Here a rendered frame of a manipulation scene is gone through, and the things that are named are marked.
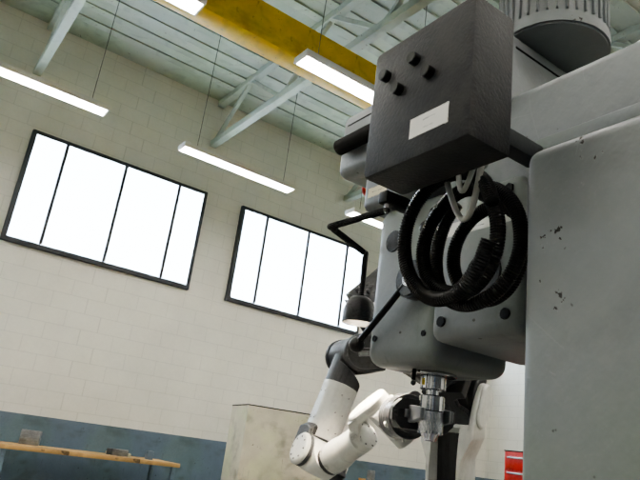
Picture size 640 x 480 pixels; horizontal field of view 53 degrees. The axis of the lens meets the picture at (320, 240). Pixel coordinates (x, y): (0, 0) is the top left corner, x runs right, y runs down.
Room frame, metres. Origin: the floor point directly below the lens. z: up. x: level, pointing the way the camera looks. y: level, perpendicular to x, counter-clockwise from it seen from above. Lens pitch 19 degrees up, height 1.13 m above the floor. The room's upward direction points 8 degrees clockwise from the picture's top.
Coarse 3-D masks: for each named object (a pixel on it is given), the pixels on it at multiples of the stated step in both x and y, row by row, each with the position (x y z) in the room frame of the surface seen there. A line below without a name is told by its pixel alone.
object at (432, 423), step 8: (424, 400) 1.19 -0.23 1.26; (432, 400) 1.18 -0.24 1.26; (432, 408) 1.18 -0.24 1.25; (440, 408) 1.18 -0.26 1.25; (432, 416) 1.18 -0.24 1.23; (440, 416) 1.19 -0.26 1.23; (424, 424) 1.19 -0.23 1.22; (432, 424) 1.18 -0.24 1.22; (440, 424) 1.19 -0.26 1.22; (424, 432) 1.19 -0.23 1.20; (432, 432) 1.18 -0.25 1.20; (440, 432) 1.19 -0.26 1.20
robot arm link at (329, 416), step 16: (336, 384) 1.63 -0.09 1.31; (320, 400) 1.64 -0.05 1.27; (336, 400) 1.62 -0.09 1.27; (352, 400) 1.65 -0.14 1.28; (320, 416) 1.62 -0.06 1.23; (336, 416) 1.62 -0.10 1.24; (304, 432) 1.60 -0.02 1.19; (320, 432) 1.61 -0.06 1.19; (336, 432) 1.63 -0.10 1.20; (304, 448) 1.57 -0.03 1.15
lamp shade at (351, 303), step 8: (352, 296) 1.36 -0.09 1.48; (360, 296) 1.34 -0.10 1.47; (352, 304) 1.34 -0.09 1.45; (360, 304) 1.33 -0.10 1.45; (368, 304) 1.34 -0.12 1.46; (344, 312) 1.35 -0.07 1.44; (352, 312) 1.33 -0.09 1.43; (360, 312) 1.33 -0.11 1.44; (368, 312) 1.33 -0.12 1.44; (344, 320) 1.38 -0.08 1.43; (352, 320) 1.40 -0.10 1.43; (360, 320) 1.40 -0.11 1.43; (368, 320) 1.33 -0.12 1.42
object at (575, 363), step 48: (576, 144) 0.70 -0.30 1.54; (624, 144) 0.65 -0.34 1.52; (576, 192) 0.70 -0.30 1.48; (624, 192) 0.65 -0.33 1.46; (528, 240) 0.77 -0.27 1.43; (576, 240) 0.70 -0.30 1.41; (624, 240) 0.65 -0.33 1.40; (528, 288) 0.76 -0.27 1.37; (576, 288) 0.70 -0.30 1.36; (624, 288) 0.66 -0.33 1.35; (528, 336) 0.76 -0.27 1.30; (576, 336) 0.70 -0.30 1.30; (624, 336) 0.66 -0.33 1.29; (528, 384) 0.76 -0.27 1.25; (576, 384) 0.70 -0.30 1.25; (624, 384) 0.66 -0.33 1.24; (528, 432) 0.76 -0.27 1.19; (576, 432) 0.70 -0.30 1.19; (624, 432) 0.66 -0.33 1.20
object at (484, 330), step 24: (528, 192) 0.90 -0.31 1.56; (528, 216) 0.90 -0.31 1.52; (504, 264) 0.93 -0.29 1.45; (456, 312) 1.00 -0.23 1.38; (480, 312) 0.96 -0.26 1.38; (504, 312) 0.92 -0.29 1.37; (456, 336) 1.01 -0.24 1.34; (480, 336) 0.97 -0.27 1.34; (504, 336) 0.94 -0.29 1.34; (504, 360) 1.14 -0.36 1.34
